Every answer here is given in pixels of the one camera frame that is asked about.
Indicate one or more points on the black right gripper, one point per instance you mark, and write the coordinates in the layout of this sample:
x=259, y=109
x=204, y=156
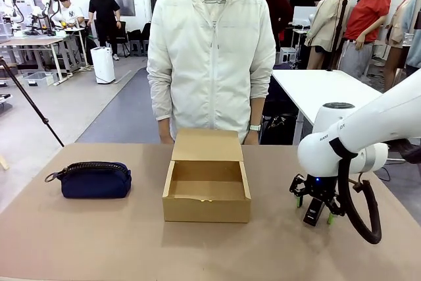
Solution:
x=319, y=186

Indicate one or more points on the small black rectangular device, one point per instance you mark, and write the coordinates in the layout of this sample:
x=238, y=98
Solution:
x=313, y=213

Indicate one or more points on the navy blue zip pouch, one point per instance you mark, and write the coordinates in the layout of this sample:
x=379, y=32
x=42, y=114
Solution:
x=95, y=185

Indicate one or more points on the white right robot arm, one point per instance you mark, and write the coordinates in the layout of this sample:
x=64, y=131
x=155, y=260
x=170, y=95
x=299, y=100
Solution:
x=361, y=129

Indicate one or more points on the person's left forearm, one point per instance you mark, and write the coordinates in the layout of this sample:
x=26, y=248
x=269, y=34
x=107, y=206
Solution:
x=256, y=111

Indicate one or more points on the brown cardboard box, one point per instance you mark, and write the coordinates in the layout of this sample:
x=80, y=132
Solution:
x=205, y=208

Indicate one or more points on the person's left hand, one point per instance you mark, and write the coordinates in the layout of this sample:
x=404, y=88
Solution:
x=251, y=137

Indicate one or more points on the person's right hand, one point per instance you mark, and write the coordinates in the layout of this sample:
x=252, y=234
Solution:
x=165, y=137

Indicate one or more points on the black bag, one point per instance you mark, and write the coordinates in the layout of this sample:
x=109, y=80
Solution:
x=279, y=128

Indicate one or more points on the pale green wristwatch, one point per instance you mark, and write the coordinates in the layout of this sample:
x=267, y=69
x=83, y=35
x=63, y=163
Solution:
x=255, y=127

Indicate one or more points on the white table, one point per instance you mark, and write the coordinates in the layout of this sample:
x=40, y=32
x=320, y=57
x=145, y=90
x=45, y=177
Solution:
x=312, y=87

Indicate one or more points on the person in white jacket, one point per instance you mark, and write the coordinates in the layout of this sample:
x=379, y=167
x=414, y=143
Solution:
x=212, y=57

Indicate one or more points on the mannequin in beige coat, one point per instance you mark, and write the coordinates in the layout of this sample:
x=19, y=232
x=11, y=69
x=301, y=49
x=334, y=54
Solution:
x=324, y=21

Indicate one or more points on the mannequin in dark red sweater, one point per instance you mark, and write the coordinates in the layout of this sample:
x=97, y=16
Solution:
x=279, y=8

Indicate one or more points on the white air purifier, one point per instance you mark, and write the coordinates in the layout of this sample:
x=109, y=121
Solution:
x=103, y=65

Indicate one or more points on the black office chair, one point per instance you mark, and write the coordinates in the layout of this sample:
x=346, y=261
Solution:
x=122, y=35

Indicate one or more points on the person in black t-shirt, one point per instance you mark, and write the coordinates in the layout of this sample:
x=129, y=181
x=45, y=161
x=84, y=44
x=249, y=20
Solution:
x=103, y=11

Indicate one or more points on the black tripod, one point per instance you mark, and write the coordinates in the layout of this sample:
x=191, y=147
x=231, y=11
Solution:
x=29, y=106

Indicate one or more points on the clear plastic bin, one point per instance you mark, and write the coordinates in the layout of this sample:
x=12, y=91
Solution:
x=39, y=79

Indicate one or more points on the seated man in white shirt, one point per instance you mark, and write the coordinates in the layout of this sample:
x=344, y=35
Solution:
x=70, y=12

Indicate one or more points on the grey work table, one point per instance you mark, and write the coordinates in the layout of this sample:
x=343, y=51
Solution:
x=36, y=42

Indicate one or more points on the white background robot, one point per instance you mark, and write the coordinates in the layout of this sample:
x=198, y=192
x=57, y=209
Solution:
x=49, y=4

